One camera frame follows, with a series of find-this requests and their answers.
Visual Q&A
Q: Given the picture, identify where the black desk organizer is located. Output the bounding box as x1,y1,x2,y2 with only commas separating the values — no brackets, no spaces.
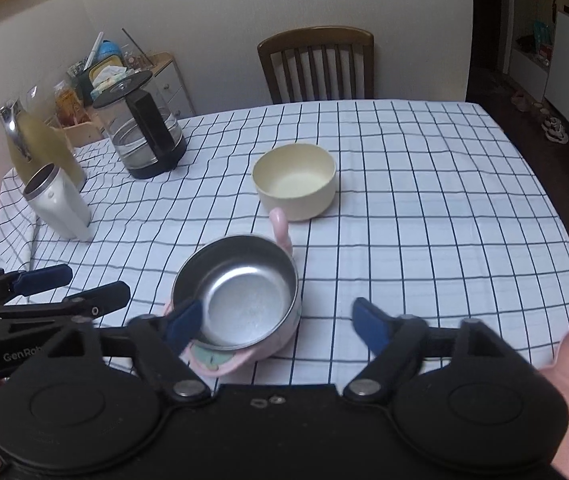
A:
66,54,123,106

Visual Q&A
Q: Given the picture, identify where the yellow glass pitcher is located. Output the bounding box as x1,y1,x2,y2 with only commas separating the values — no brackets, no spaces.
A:
0,98,86,191

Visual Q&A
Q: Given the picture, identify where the pink steel-lined kids bowl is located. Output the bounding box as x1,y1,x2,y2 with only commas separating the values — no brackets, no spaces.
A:
166,208,302,377

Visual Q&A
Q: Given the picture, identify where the white thermos mug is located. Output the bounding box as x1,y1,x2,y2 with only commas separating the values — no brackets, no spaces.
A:
23,164,92,242

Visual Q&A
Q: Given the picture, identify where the tissue pack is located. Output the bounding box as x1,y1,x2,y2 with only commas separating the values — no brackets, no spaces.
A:
90,65,129,99

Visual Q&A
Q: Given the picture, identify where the cream yellow bowl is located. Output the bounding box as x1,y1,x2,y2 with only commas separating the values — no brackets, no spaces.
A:
252,143,338,222

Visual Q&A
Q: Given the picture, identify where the black glass electric kettle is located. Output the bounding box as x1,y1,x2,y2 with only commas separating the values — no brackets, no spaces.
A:
94,70,187,180

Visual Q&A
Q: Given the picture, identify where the small wooden side cabinet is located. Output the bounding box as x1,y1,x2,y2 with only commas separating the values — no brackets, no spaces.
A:
52,52,196,151

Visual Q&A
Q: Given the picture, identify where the far wooden chair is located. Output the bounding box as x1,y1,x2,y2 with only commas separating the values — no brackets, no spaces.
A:
257,26,376,104

